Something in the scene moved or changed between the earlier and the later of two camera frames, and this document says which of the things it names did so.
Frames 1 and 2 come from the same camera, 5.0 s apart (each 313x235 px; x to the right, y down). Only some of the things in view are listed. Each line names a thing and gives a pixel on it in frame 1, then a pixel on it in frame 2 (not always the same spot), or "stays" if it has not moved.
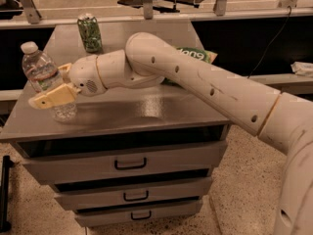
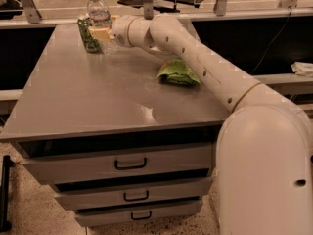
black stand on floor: x=7 y=164 stays
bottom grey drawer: x=86 y=217 stays
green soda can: x=90 y=32 stays
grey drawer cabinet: x=131 y=157 stays
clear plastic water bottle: x=44 y=75 → x=99 y=17
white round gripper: x=84 y=74 → x=119 y=29
